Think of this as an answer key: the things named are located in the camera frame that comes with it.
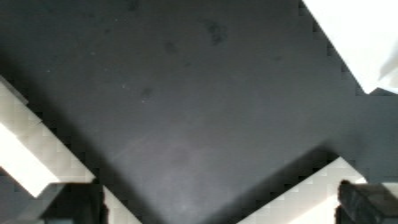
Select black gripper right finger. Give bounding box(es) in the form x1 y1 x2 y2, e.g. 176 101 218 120
334 180 398 224

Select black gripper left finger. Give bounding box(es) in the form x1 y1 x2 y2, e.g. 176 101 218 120
39 183 108 224

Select white drawer housing box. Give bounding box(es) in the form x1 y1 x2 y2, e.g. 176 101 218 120
302 0 398 95

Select white left barrier block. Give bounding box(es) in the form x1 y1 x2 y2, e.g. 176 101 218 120
0 76 142 224

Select white front barrier wall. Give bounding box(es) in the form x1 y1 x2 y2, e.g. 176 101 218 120
236 158 378 224

